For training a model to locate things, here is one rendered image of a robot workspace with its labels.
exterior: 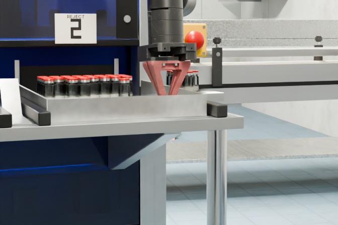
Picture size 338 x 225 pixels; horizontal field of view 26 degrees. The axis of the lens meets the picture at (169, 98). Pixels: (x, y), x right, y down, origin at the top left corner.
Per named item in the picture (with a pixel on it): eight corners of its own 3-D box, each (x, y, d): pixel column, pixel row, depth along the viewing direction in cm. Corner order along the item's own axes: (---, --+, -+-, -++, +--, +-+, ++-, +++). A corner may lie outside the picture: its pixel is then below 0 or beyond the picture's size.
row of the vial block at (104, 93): (39, 101, 139) (39, 77, 138) (131, 98, 145) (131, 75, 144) (41, 103, 137) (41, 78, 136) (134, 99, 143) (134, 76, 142)
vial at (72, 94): (66, 102, 138) (65, 78, 138) (77, 101, 139) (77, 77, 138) (68, 103, 136) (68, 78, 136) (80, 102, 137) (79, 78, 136)
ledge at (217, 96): (147, 97, 169) (147, 89, 169) (199, 96, 174) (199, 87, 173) (168, 103, 156) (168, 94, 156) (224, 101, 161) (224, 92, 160)
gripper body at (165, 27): (173, 57, 123) (172, 13, 123) (197, 54, 114) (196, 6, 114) (136, 58, 121) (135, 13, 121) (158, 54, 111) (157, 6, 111)
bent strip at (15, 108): (0, 114, 120) (-1, 78, 120) (18, 113, 121) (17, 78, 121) (11, 125, 107) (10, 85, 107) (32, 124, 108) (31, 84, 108)
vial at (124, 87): (116, 102, 137) (116, 79, 137) (128, 102, 138) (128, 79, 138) (120, 103, 135) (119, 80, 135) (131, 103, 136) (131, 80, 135)
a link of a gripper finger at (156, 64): (176, 105, 123) (174, 49, 123) (192, 106, 117) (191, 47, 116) (138, 107, 121) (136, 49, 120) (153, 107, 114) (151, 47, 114)
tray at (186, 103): (14, 101, 142) (14, 83, 142) (142, 96, 151) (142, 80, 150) (47, 122, 110) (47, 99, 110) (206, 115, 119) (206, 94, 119)
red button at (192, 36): (181, 49, 156) (181, 30, 156) (198, 49, 158) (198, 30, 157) (188, 50, 153) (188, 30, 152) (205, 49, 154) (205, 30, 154)
